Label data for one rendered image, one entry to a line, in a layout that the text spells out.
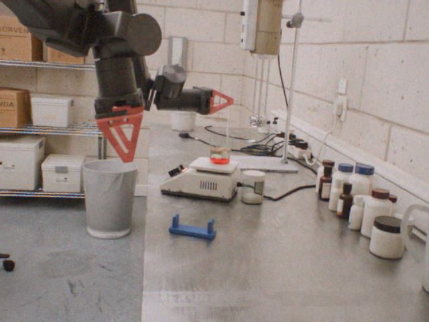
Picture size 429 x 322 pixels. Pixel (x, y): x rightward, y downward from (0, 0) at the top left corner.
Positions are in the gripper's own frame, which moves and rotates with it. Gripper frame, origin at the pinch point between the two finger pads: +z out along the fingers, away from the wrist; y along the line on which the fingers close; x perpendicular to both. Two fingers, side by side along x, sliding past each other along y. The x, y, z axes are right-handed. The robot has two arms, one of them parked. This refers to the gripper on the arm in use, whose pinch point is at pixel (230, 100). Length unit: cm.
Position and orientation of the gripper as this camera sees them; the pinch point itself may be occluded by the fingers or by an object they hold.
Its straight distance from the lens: 131.0
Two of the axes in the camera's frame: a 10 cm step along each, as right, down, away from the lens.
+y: -3.3, -2.4, 9.1
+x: -0.6, 9.7, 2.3
